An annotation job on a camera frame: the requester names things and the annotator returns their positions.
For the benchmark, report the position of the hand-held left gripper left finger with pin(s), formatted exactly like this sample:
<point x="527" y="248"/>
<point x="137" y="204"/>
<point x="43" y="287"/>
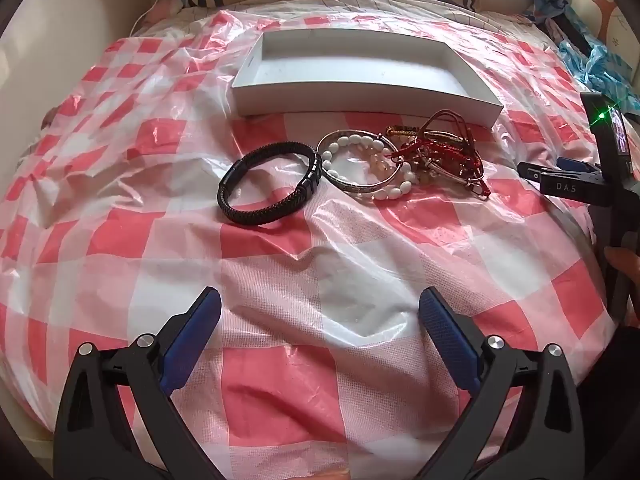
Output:
<point x="196" y="336"/>

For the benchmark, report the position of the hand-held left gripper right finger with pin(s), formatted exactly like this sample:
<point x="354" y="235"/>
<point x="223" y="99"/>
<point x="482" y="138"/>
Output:
<point x="444" y="334"/>

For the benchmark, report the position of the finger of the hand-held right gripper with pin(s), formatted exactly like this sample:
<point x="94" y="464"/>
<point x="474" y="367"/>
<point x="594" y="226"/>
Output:
<point x="570" y="187"/>
<point x="537" y="170"/>

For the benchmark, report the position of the silver bangle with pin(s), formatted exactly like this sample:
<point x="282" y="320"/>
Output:
<point x="334" y="180"/>

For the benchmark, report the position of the white cardboard box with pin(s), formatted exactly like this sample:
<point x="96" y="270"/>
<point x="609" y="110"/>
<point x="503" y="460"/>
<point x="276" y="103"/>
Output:
<point x="350" y="60"/>

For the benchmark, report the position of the person's right hand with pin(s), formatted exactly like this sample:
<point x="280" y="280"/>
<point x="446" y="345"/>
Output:
<point x="622" y="265"/>

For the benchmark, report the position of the red checkered plastic tablecloth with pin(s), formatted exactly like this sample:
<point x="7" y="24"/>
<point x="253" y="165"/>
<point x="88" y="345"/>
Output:
<point x="250" y="270"/>

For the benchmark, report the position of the blue plastic bag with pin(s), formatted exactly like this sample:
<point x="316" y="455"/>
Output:
<point x="587" y="60"/>

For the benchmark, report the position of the floral cushion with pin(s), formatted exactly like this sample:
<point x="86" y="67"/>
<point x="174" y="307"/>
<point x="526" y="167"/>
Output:
<point x="600" y="5"/>

